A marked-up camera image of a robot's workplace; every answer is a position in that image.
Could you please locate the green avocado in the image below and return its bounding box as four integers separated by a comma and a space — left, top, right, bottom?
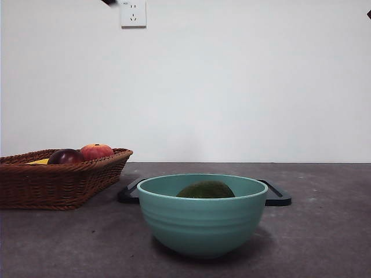
176, 180, 236, 199

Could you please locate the red yellow apple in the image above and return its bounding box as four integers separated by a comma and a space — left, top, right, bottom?
80, 143, 114, 160

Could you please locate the dark red plum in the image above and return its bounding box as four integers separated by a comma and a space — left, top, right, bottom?
47, 148, 85, 165

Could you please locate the brown wicker basket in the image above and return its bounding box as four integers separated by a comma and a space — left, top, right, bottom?
0, 148, 134, 211

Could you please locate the dark rectangular tray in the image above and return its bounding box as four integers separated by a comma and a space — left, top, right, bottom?
117, 178, 292, 207

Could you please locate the teal ceramic bowl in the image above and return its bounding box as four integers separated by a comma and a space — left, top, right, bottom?
136, 173, 269, 259

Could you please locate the white wall socket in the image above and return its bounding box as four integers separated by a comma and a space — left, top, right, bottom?
121, 0, 147, 29

